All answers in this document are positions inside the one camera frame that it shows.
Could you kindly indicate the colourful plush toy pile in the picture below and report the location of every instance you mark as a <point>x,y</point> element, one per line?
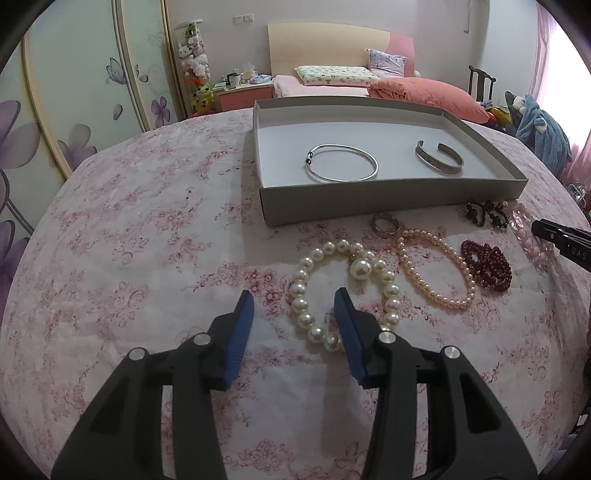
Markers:
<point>498,113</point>

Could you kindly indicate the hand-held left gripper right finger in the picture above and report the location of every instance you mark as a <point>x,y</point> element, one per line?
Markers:
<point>348,332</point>

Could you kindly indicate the dark wooden chair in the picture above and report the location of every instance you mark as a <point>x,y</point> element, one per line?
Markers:
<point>480,83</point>

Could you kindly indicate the purple pillow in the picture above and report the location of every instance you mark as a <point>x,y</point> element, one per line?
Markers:
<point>387,62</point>

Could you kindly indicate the floral print pillow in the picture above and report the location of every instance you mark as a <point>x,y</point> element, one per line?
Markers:
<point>332,76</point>

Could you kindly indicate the bed with beige headboard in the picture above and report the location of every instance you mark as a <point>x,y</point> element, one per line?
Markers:
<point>323,46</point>

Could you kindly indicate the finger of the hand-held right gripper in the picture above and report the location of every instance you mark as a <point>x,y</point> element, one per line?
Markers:
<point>545,228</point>

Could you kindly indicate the white wall sockets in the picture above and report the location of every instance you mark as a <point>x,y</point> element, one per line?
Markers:
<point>244,18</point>

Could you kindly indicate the coral folded quilt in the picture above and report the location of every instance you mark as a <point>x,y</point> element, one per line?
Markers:
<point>425,94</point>

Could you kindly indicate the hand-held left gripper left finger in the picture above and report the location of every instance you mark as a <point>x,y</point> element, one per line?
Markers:
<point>240,332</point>

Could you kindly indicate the pink floral tablecloth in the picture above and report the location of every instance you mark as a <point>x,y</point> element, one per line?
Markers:
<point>138,230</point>

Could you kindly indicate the pink and beige nightstand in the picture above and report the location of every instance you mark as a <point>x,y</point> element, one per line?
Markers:
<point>240,99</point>

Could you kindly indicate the flower print sliding wardrobe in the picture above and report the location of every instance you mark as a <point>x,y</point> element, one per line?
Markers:
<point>69,92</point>

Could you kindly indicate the pink curtain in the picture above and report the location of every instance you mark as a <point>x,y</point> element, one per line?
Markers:
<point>554,69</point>

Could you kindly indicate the blue plush garment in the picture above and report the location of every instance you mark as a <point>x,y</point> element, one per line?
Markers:
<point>545,129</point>

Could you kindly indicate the grey cardboard tray box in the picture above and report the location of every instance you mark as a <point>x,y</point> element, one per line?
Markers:
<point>351,134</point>

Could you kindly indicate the thin silver bangle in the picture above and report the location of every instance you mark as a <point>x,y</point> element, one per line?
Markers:
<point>307,161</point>

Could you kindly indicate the silver band bangle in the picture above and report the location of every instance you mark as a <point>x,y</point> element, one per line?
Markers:
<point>384,234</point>

